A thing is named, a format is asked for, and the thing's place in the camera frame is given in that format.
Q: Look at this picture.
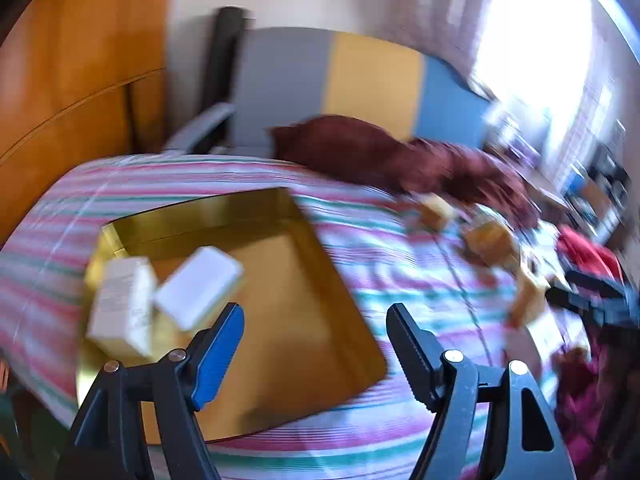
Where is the yellow sponge block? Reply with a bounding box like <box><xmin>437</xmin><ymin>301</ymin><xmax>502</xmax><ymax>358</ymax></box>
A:
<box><xmin>463</xmin><ymin>219</ymin><xmax>520</xmax><ymax>266</ymax></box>
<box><xmin>419</xmin><ymin>194</ymin><xmax>456</xmax><ymax>232</ymax></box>
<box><xmin>509</xmin><ymin>270</ymin><xmax>549</xmax><ymax>327</ymax></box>

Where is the wooden side desk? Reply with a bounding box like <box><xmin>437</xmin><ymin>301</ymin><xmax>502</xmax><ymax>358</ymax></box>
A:
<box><xmin>484</xmin><ymin>101</ymin><xmax>636</xmax><ymax>250</ymax></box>

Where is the red cloth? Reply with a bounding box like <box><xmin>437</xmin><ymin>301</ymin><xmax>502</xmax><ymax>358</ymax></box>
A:
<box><xmin>556</xmin><ymin>226</ymin><xmax>624</xmax><ymax>282</ymax></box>

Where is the white flat box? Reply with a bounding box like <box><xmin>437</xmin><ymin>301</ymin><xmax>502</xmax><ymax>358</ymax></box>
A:
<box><xmin>154</xmin><ymin>246</ymin><xmax>244</xmax><ymax>332</ymax></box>

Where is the maroon jacket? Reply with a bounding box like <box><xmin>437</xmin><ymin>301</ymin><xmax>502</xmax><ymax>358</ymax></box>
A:
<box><xmin>269</xmin><ymin>115</ymin><xmax>539</xmax><ymax>229</ymax></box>

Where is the magenta garment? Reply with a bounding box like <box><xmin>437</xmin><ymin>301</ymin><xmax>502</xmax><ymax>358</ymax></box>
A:
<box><xmin>552</xmin><ymin>328</ymin><xmax>639</xmax><ymax>479</ymax></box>

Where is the white medicine box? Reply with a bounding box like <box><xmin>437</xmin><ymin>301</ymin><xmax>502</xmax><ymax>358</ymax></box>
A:
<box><xmin>87</xmin><ymin>257</ymin><xmax>157</xmax><ymax>360</ymax></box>

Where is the gold rectangular tray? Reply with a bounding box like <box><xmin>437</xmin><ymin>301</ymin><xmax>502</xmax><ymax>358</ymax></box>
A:
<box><xmin>84</xmin><ymin>188</ymin><xmax>387</xmax><ymax>442</ymax></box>

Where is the grey yellow blue chair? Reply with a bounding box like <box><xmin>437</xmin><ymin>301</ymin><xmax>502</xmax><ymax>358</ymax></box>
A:
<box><xmin>164</xmin><ymin>27</ymin><xmax>488</xmax><ymax>157</ymax></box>

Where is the striped bed sheet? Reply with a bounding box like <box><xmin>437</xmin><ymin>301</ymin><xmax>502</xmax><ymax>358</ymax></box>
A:
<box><xmin>0</xmin><ymin>153</ymin><xmax>591</xmax><ymax>480</ymax></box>

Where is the pink floral curtain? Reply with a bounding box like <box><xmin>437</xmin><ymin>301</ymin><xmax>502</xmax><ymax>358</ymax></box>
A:
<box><xmin>382</xmin><ymin>0</ymin><xmax>490</xmax><ymax>80</ymax></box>

